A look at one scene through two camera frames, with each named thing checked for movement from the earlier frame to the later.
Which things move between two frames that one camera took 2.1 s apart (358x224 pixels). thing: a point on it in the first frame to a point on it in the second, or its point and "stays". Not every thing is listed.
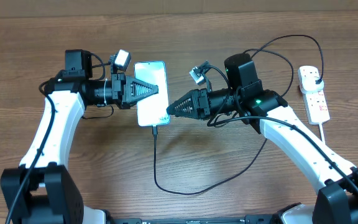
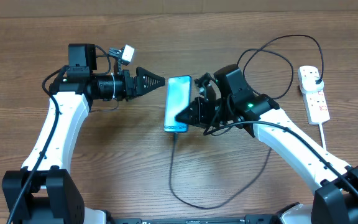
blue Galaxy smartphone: (153, 111) to (178, 94)
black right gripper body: (204, 96) stays
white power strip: (316, 102) stays
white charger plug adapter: (308, 85) stays
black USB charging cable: (207, 191) to (242, 53)
